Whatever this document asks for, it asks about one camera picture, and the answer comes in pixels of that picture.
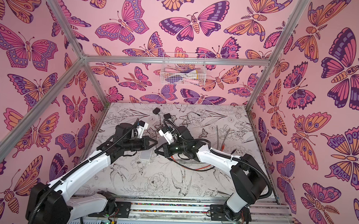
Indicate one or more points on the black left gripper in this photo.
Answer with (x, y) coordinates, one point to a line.
(144, 142)

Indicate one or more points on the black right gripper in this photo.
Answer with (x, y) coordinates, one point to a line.
(168, 150)

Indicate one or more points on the white network switch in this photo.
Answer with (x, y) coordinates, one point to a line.
(146, 155)

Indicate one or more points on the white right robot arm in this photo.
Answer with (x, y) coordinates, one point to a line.
(249, 180)

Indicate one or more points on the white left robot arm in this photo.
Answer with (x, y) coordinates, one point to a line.
(53, 202)

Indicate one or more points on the black power adapter left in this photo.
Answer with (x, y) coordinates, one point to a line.
(156, 111)

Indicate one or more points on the black power adapter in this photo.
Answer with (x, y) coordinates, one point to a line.
(156, 111)
(167, 116)

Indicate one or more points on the black power adapter right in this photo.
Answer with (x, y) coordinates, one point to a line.
(167, 116)

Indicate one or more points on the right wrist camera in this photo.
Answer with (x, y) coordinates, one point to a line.
(169, 134)

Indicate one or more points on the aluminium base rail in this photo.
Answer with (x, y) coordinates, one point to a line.
(171, 210)

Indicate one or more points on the white wire basket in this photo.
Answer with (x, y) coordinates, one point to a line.
(183, 68)

